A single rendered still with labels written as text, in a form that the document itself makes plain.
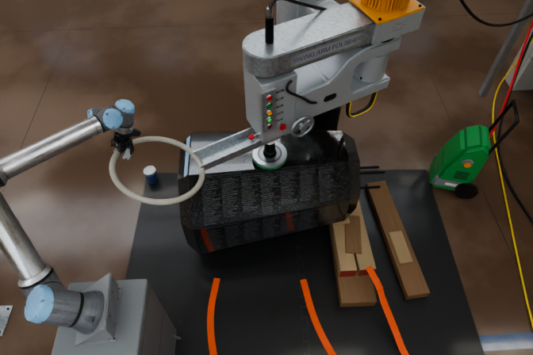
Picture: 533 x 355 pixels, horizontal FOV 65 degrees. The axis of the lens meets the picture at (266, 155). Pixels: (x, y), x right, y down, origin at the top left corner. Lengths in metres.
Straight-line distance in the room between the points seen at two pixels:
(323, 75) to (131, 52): 3.12
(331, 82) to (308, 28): 0.34
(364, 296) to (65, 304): 1.87
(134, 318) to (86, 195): 1.76
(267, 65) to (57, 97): 3.14
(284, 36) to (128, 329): 1.57
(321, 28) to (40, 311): 1.75
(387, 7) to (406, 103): 2.24
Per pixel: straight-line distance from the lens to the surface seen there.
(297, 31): 2.09
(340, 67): 2.27
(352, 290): 3.05
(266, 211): 2.63
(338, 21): 2.18
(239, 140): 2.43
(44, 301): 2.04
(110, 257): 3.42
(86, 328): 2.14
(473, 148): 3.43
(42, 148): 1.94
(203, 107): 4.19
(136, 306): 2.27
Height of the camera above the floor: 2.90
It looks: 51 degrees down
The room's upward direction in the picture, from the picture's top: 1 degrees counter-clockwise
